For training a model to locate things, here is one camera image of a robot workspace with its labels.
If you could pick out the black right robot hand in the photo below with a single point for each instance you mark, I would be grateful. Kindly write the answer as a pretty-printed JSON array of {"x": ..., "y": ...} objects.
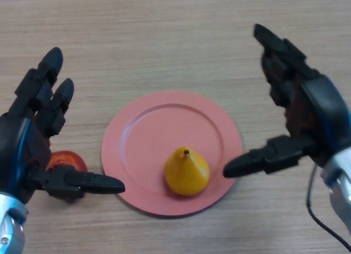
[{"x": 321, "y": 111}]

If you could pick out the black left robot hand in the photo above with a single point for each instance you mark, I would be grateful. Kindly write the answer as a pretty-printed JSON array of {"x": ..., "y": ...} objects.
[{"x": 19, "y": 144}]

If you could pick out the yellow pear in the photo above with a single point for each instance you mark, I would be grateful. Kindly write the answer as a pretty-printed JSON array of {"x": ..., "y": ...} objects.
[{"x": 187, "y": 174}]

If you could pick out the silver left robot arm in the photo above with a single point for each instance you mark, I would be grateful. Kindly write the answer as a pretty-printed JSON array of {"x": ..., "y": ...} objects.
[{"x": 11, "y": 229}]

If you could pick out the pink round plate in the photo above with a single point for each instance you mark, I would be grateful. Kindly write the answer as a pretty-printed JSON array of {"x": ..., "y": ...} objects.
[{"x": 142, "y": 138}]

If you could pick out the red apple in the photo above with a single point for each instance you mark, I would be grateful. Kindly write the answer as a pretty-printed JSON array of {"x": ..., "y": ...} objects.
[{"x": 68, "y": 160}]

